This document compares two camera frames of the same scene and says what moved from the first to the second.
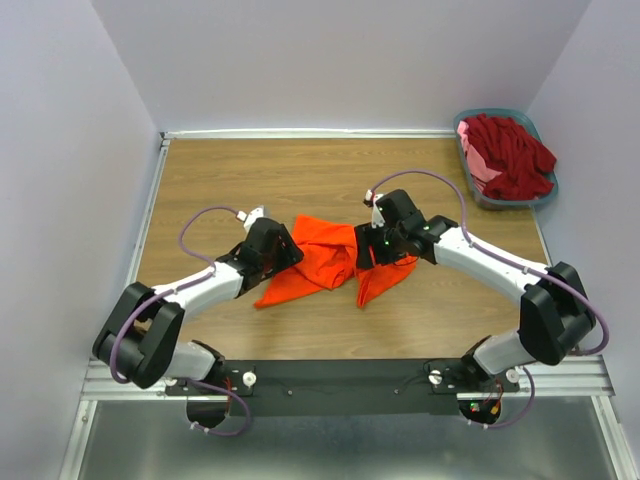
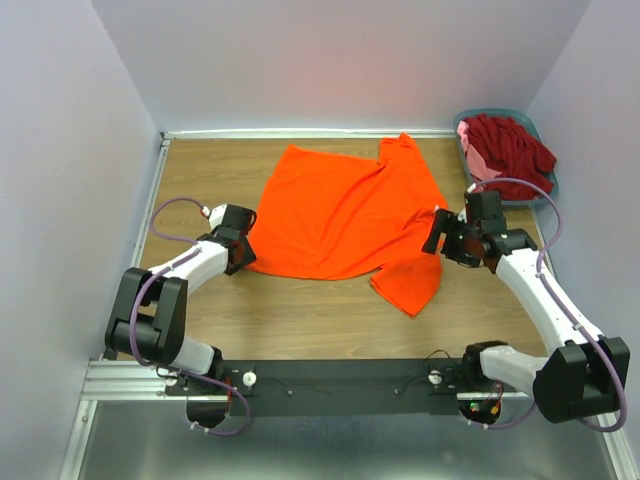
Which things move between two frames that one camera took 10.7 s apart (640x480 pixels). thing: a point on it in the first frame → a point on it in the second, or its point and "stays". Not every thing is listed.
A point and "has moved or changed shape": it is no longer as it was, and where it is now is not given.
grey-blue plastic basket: (482, 199) stays
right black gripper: (365, 235) → (444, 221)
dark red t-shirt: (524, 162) stays
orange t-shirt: (327, 260) has moved or changed shape
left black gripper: (291, 254) → (249, 257)
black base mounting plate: (344, 388) stays
